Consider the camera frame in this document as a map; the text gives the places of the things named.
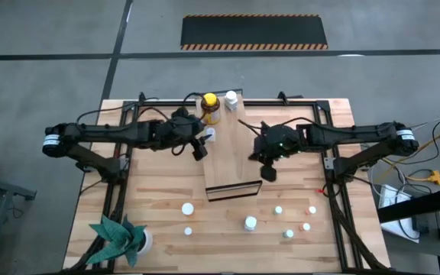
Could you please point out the yellow power splitter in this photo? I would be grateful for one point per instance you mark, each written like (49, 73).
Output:
(435, 177)

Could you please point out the tall white medicine bottle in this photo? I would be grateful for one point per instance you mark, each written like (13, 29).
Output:
(231, 97)

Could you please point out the small red clip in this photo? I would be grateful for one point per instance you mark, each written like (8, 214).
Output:
(321, 190)

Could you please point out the black aluminium rig frame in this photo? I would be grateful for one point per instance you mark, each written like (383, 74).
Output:
(300, 103)

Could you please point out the silver metal bracket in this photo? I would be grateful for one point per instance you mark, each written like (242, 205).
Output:
(329, 163)

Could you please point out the amber bottle with yellow cap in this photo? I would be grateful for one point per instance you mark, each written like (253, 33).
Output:
(209, 100)

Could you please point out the white box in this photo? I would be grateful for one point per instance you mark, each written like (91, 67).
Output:
(390, 195)

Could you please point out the small orange-cap bottle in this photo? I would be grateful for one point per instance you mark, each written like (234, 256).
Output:
(311, 209)

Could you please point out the small white vial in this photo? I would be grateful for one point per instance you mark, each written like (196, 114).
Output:
(278, 209)

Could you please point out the green artificial plant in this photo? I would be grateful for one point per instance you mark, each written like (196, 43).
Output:
(115, 238)

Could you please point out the black hazard-striped floor mat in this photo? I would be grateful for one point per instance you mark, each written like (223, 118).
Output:
(254, 32)

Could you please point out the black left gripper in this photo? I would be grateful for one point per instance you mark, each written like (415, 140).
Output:
(196, 130)

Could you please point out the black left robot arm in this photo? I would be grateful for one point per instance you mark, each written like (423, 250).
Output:
(101, 133)

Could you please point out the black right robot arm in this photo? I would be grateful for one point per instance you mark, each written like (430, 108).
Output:
(357, 131)

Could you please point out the white plant pot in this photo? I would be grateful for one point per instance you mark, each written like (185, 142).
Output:
(148, 242)

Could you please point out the white bottle with teal label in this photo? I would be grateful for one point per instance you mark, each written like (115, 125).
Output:
(250, 222)

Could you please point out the small pale bottle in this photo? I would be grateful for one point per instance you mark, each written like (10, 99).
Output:
(188, 231)

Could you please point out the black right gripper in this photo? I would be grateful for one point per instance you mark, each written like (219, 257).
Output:
(269, 145)

